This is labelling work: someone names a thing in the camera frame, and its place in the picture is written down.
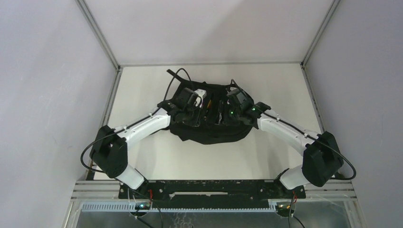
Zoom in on black backpack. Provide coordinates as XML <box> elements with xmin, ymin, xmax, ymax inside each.
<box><xmin>166</xmin><ymin>69</ymin><xmax>253</xmax><ymax>145</ymax></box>

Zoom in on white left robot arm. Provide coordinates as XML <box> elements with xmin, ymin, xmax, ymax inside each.
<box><xmin>89</xmin><ymin>88</ymin><xmax>207</xmax><ymax>198</ymax></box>

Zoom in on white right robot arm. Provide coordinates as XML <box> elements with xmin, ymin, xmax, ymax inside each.
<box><xmin>227</xmin><ymin>85</ymin><xmax>344</xmax><ymax>198</ymax></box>

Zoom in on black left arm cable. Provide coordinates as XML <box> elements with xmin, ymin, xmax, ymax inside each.
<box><xmin>80</xmin><ymin>67</ymin><xmax>194</xmax><ymax>228</ymax></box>

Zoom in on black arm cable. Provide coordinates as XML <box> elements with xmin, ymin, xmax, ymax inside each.
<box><xmin>230</xmin><ymin>79</ymin><xmax>357</xmax><ymax>228</ymax></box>
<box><xmin>80</xmin><ymin>67</ymin><xmax>194</xmax><ymax>228</ymax></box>

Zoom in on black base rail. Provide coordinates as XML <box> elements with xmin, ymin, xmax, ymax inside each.
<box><xmin>118</xmin><ymin>179</ymin><xmax>306</xmax><ymax>209</ymax></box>

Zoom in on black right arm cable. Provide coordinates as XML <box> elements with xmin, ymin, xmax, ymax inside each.
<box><xmin>230</xmin><ymin>79</ymin><xmax>357</xmax><ymax>228</ymax></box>

